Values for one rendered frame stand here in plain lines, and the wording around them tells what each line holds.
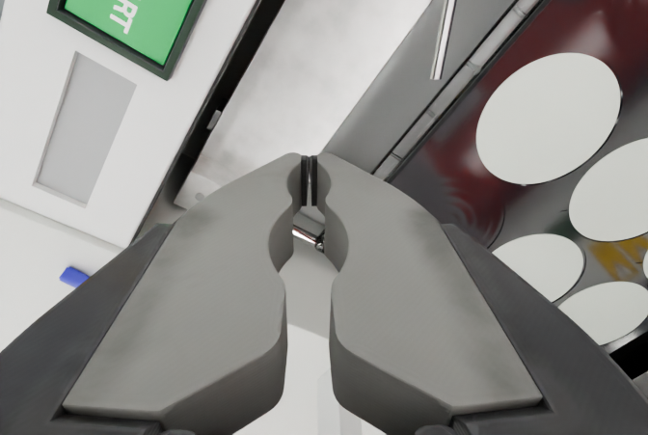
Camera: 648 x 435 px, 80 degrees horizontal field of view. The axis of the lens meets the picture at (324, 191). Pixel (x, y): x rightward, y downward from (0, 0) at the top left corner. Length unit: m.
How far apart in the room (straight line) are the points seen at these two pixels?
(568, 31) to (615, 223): 0.18
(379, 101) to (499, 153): 0.11
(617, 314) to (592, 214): 0.15
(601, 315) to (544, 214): 0.16
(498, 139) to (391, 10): 0.12
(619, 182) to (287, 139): 0.26
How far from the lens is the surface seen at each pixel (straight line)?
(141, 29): 0.21
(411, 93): 0.36
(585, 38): 0.31
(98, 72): 0.23
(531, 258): 0.40
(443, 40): 0.28
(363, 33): 0.28
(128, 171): 0.25
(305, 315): 0.32
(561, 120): 0.33
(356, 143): 0.37
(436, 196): 0.32
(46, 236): 0.29
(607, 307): 0.49
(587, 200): 0.38
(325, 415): 0.34
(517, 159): 0.33
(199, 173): 0.30
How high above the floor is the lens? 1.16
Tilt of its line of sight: 57 degrees down
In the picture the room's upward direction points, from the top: 177 degrees clockwise
